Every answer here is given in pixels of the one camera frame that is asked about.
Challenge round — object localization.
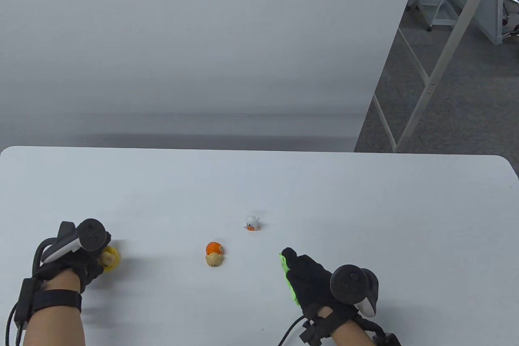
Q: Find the person's left hand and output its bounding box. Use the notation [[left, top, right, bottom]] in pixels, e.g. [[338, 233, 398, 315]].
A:
[[38, 249, 111, 294]]

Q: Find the person's right hand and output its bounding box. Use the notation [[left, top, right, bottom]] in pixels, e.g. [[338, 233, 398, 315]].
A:
[[281, 247, 360, 323]]

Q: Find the green dusting cloth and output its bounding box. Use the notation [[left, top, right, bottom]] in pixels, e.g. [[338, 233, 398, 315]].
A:
[[278, 253, 302, 307]]

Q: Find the yellow ring animal ornament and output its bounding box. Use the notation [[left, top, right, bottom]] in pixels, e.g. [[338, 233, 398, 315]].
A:
[[99, 245, 122, 274]]

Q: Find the orange capped dog ornament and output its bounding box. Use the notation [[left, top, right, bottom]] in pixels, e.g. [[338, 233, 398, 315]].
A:
[[204, 242, 225, 268]]

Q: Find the person's left forearm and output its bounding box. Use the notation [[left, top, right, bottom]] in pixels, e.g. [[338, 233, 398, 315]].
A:
[[22, 271, 86, 346]]

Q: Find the person's right forearm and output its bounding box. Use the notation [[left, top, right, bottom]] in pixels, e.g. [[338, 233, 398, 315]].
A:
[[330, 314, 372, 346]]

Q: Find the black left hand controller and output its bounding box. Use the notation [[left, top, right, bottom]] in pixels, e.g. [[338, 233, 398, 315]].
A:
[[33, 219, 111, 278]]

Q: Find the black hand controller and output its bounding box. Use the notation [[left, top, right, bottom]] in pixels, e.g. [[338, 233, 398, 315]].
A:
[[330, 265, 380, 318], [33, 219, 111, 278]]

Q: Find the black right hand controller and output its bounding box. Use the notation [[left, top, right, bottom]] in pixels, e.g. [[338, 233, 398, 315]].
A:
[[330, 265, 380, 318]]

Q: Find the large white backdrop board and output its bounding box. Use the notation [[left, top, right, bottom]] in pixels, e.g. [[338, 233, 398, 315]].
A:
[[0, 0, 425, 153]]

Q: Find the black left wrist strap mount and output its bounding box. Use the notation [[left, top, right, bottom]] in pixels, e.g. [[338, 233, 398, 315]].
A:
[[14, 278, 83, 329]]

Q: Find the black wrist strap mount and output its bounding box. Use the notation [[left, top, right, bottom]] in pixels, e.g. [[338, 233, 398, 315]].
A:
[[300, 307, 402, 346], [14, 278, 83, 329]]

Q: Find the black right wrist strap mount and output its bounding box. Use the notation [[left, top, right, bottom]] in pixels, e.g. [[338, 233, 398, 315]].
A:
[[300, 307, 402, 346]]

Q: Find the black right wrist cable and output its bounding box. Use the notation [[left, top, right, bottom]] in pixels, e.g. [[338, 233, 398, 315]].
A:
[[277, 316, 309, 346]]

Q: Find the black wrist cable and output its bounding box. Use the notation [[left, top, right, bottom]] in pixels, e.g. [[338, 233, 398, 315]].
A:
[[3, 301, 26, 346], [277, 316, 309, 346]]

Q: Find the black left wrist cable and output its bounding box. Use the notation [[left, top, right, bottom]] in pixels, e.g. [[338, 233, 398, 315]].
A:
[[3, 301, 26, 346]]

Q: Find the white metal support frame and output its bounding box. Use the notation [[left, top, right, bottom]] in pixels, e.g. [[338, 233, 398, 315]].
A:
[[371, 0, 506, 153]]

